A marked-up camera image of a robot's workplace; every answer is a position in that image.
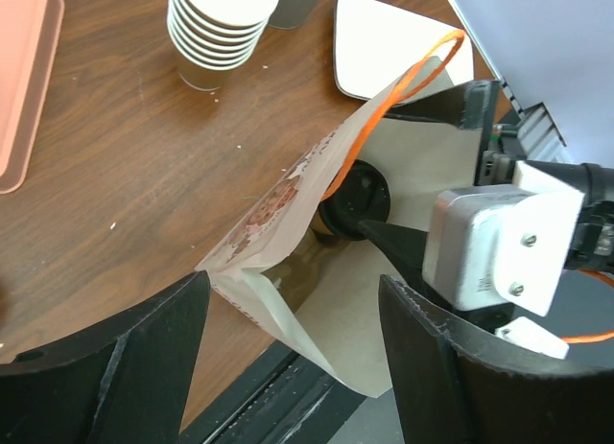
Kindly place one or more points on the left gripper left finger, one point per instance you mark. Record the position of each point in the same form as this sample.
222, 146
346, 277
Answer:
124, 379

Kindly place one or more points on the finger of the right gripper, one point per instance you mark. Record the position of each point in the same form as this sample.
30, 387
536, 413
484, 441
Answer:
403, 246
470, 106

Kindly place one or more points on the brown paper coffee cup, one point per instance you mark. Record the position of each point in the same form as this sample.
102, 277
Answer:
322, 232

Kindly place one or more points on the cream bear paper bag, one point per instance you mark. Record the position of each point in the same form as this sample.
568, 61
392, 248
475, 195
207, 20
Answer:
420, 183

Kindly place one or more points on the white rectangular tray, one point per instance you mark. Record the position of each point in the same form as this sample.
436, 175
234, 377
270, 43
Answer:
375, 43

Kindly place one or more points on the grey straw holder cup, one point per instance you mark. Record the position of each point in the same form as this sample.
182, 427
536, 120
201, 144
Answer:
290, 14

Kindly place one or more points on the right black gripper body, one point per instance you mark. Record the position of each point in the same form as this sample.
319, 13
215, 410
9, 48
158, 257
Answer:
499, 143

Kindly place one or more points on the stack of paper cups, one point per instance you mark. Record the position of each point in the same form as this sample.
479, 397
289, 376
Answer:
212, 38

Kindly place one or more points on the aluminium frame rail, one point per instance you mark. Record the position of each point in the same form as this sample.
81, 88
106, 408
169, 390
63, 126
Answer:
533, 131

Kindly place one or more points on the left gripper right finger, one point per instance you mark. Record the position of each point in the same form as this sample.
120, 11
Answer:
454, 382

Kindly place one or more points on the black plastic cup lid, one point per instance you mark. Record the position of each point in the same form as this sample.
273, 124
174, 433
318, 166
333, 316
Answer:
363, 195

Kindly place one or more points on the salmon pink tray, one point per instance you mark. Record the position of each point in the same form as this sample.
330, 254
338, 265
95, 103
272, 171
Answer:
29, 40

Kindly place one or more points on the tan cardboard cup carrier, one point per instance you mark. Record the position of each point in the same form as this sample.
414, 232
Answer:
296, 277

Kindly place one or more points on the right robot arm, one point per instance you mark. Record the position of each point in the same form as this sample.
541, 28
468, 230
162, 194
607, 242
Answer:
592, 244

